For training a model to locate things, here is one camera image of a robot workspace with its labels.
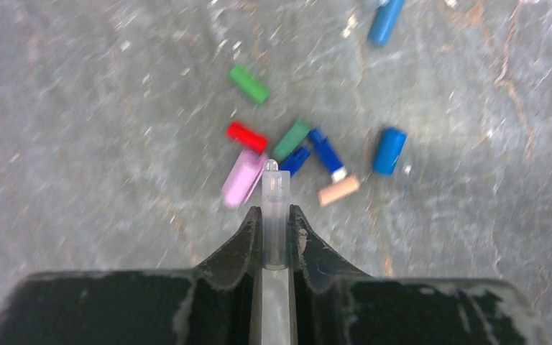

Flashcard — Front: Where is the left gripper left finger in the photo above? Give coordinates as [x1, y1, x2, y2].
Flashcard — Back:
[0, 207, 262, 344]

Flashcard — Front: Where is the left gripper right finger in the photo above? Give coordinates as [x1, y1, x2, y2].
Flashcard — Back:
[289, 206, 548, 344]

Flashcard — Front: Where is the peach marker cap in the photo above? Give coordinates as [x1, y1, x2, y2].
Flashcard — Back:
[318, 175, 360, 206]

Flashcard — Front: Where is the clear pen cap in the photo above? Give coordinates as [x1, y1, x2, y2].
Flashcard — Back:
[261, 160, 290, 270]

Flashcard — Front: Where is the purple highlighter cap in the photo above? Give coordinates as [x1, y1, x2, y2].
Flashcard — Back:
[221, 149, 269, 209]

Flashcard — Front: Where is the dark blue marker cap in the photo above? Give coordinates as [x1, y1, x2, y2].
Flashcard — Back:
[308, 127, 348, 183]

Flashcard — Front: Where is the red marker cap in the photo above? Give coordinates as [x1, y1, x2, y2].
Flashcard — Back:
[226, 121, 268, 154]

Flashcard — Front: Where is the light green marker cap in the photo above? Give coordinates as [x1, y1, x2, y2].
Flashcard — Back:
[229, 65, 270, 105]

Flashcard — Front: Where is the light blue cap marker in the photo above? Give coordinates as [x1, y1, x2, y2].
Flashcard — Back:
[368, 0, 405, 47]

